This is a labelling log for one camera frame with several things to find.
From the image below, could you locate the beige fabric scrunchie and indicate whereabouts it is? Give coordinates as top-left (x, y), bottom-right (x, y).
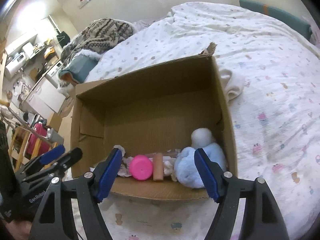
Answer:
top-left (114, 145), bottom-right (133, 178)

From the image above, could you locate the light blue plush toy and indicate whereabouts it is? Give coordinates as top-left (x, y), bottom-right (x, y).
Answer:
top-left (174, 128), bottom-right (227, 189)

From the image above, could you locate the pink round soft ball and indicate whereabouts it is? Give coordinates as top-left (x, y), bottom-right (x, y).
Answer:
top-left (129, 155), bottom-right (153, 181)

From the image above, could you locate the cream scrunchie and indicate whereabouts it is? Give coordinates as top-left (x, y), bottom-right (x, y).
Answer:
top-left (163, 156), bottom-right (177, 182)

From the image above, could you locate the clear plastic bag with label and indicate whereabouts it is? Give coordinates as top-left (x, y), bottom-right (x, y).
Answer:
top-left (146, 149), bottom-right (181, 158)

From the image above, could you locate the wooden yellow chair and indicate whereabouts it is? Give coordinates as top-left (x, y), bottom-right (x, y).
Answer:
top-left (8, 127), bottom-right (41, 172)

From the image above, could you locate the pink suitcase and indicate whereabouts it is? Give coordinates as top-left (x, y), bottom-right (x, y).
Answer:
top-left (27, 123), bottom-right (49, 155)

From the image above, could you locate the white kitchen cabinet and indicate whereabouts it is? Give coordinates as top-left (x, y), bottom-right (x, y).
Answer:
top-left (21, 77), bottom-right (66, 119)

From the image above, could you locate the white patterned bed quilt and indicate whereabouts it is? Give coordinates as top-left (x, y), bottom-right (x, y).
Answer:
top-left (85, 2), bottom-right (319, 239)

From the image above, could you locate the white washing machine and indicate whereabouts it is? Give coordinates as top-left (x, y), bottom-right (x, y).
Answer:
top-left (45, 61), bottom-right (62, 88)

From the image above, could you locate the teal cushion with orange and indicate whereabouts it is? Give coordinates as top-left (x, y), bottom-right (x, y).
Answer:
top-left (58, 54), bottom-right (98, 86)

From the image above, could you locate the brown cardboard box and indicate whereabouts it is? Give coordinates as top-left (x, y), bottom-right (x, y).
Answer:
top-left (70, 42), bottom-right (238, 202)

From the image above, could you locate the cream folded cloth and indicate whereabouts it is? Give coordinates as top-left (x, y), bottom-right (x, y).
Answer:
top-left (219, 68), bottom-right (245, 101)

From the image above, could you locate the patterned knit sweater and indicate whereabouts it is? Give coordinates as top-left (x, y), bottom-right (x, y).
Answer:
top-left (60, 18), bottom-right (137, 64)

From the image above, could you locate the teal bolster pillow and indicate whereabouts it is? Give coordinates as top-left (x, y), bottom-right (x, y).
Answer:
top-left (239, 0), bottom-right (312, 41)

